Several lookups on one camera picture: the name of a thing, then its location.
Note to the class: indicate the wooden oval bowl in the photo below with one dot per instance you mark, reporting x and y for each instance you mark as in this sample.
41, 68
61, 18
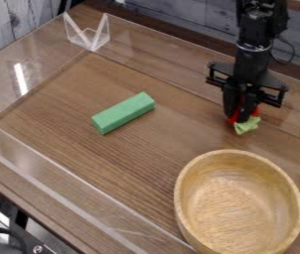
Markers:
237, 204

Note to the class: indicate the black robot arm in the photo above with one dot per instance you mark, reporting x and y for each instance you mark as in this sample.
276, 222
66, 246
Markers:
261, 21

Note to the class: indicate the green rectangular foam block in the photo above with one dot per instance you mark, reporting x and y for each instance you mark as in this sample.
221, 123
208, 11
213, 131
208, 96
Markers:
124, 112

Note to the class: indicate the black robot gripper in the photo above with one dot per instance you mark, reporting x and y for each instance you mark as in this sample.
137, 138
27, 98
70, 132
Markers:
269, 88

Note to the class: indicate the red plush strawberry green leaf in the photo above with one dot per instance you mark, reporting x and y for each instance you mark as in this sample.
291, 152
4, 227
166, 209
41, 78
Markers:
249, 125

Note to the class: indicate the clear acrylic tray enclosure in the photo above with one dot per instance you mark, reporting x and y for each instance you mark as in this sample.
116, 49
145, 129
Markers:
98, 188

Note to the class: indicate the black metal table frame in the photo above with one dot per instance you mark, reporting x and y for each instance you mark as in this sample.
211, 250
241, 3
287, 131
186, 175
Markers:
23, 236

